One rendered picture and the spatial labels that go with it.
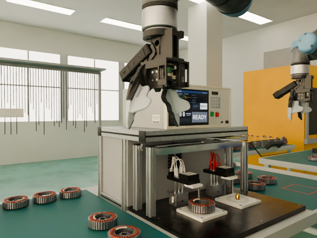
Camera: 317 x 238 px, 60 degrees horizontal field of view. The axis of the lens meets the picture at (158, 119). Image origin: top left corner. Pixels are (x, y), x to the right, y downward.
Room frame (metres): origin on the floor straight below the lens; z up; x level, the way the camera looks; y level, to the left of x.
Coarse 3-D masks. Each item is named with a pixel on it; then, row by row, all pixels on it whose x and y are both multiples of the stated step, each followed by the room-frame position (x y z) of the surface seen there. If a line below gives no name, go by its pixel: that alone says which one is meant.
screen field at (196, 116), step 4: (192, 112) 1.29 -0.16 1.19; (196, 112) 1.30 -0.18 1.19; (200, 112) 1.32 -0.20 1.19; (204, 112) 1.34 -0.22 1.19; (192, 116) 1.29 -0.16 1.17; (196, 116) 1.30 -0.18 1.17; (200, 116) 1.32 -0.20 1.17; (204, 116) 1.34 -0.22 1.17; (192, 120) 1.29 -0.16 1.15; (196, 120) 1.30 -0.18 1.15; (200, 120) 1.32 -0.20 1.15; (204, 120) 1.34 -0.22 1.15
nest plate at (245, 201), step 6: (216, 198) 1.30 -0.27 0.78; (222, 198) 1.30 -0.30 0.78; (228, 198) 1.30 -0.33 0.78; (234, 198) 1.30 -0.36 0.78; (240, 198) 1.30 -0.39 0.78; (246, 198) 1.30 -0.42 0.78; (252, 198) 1.30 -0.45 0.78; (228, 204) 1.24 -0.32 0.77; (234, 204) 1.21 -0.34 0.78; (240, 204) 1.21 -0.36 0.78; (246, 204) 1.21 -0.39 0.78; (252, 204) 1.23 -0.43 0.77
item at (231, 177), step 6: (216, 168) 1.35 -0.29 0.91; (222, 168) 1.32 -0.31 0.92; (228, 168) 1.32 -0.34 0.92; (210, 174) 1.39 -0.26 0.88; (216, 174) 1.35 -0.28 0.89; (222, 174) 1.32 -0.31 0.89; (228, 174) 1.31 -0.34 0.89; (234, 174) 1.34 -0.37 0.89; (210, 180) 1.39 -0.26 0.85; (216, 180) 1.41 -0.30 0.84
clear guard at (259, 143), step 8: (224, 136) 1.42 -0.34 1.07; (232, 136) 1.42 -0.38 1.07; (240, 136) 1.42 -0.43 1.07; (248, 136) 1.42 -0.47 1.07; (256, 144) 1.18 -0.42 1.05; (264, 144) 1.21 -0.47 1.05; (264, 152) 1.16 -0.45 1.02; (272, 152) 1.19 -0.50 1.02; (280, 152) 1.23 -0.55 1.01; (288, 152) 1.27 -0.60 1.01
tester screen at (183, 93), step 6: (180, 90) 1.24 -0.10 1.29; (180, 96) 1.24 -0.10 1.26; (186, 96) 1.26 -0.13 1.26; (192, 96) 1.29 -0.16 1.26; (198, 96) 1.31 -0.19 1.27; (204, 96) 1.34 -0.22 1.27; (192, 102) 1.29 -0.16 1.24; (198, 102) 1.31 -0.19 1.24; (204, 102) 1.34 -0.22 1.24; (186, 114) 1.26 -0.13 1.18
